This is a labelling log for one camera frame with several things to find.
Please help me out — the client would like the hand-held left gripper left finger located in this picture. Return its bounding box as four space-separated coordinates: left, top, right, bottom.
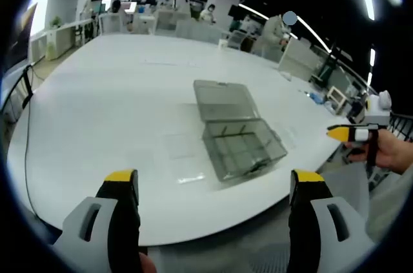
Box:
53 168 143 273

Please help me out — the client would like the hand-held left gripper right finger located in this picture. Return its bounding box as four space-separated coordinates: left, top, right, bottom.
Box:
287 169 375 273

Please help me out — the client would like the grey transparent guide fixture box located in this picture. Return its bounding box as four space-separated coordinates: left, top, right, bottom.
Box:
192 79 288 186

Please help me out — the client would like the person's right hand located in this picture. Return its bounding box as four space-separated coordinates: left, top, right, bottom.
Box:
343 129 413 176

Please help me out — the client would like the black railing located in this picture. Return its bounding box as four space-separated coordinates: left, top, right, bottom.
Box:
388 111 413 141

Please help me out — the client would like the black stand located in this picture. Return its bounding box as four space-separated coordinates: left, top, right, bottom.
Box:
311 45 343 88

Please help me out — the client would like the operator in grey shirt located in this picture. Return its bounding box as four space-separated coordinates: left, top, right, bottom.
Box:
366 165 413 245

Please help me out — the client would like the white partition panel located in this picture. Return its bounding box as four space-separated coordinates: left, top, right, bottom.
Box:
277 37 323 82

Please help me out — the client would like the white desk partition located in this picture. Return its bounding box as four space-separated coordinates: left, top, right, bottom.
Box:
176 19 223 45

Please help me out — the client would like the white low cabinet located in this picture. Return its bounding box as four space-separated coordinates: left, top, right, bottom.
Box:
30 23 77 63

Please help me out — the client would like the small wooden frame box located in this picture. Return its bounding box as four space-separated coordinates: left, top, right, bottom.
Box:
326 85 349 114

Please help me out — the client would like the black cable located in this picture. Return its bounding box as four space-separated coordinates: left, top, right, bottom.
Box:
24 65 45 222

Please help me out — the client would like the dark wall display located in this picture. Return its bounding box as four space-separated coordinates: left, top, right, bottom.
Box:
5 2 39 72

